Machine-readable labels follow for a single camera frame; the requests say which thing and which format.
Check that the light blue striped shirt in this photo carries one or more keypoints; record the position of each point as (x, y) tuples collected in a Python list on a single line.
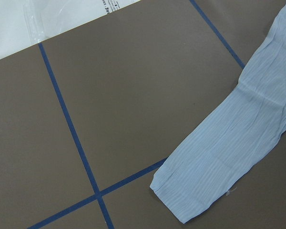
[(235, 136)]

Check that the clear plastic bag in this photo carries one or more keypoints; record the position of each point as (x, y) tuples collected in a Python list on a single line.
[(24, 23)]

